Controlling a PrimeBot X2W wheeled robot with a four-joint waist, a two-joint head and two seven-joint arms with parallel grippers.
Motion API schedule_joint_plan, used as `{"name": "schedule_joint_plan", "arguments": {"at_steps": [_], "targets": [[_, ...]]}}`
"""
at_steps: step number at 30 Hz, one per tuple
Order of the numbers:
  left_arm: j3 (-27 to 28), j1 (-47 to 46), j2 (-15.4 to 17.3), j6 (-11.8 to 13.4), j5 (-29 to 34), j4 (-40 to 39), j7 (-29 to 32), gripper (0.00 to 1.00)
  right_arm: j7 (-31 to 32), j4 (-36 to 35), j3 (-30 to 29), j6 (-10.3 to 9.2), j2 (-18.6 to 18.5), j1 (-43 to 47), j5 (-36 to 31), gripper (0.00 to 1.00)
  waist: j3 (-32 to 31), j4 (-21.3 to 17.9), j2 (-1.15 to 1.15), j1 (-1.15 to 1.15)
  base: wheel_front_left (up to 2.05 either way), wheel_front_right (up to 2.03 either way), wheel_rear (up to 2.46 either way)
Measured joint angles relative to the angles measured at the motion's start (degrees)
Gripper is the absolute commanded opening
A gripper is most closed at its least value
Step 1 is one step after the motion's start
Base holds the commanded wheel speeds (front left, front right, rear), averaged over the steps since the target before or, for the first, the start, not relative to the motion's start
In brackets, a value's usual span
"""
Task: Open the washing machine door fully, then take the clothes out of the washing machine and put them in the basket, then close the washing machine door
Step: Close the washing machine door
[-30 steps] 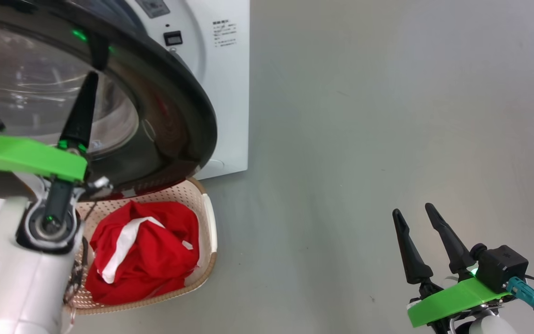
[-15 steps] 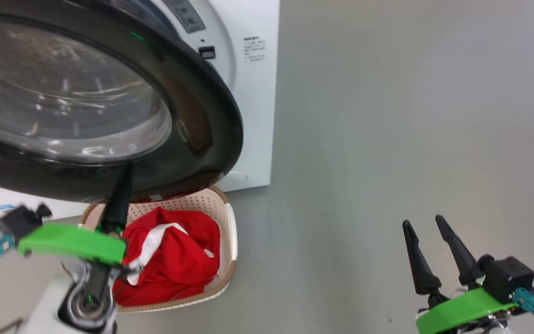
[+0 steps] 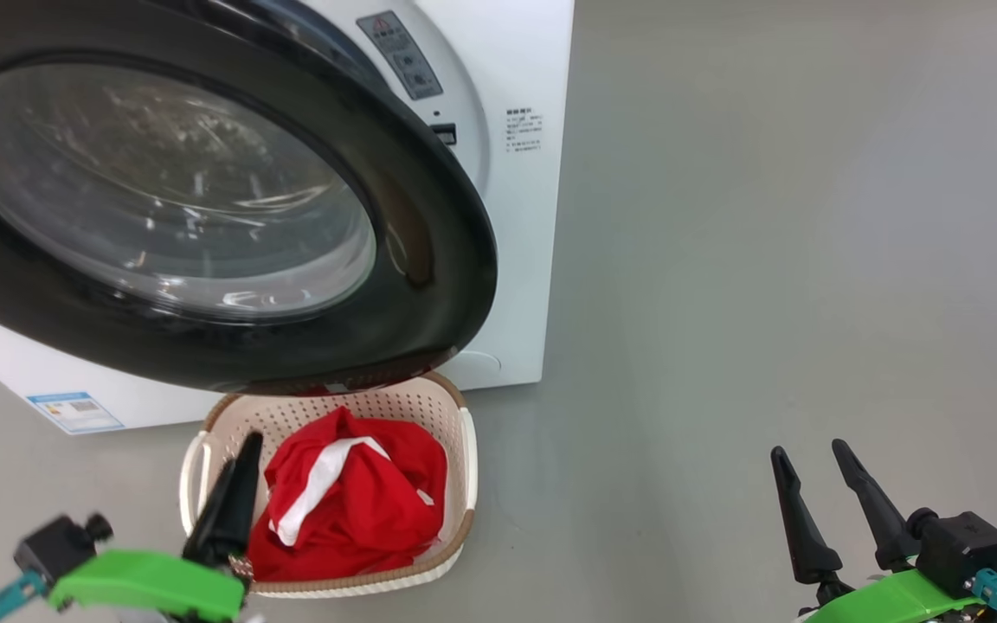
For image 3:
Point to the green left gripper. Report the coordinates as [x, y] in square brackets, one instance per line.
[144, 584]

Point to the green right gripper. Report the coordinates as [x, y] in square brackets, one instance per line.
[897, 601]

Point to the red garment with white stripes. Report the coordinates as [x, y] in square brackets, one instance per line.
[377, 484]

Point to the black round glass washer door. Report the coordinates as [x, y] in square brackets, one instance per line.
[429, 260]

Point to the cream perforated laundry basket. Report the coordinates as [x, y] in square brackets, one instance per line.
[455, 484]

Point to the white front-load washing machine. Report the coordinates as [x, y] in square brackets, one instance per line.
[524, 260]

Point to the blue energy label sticker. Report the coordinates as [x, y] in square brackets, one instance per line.
[74, 413]

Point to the round white filter cover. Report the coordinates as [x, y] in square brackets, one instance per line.
[483, 363]

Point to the grey warning sticker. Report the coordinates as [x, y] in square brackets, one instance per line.
[401, 54]

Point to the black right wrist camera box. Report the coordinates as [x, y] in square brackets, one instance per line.
[966, 545]

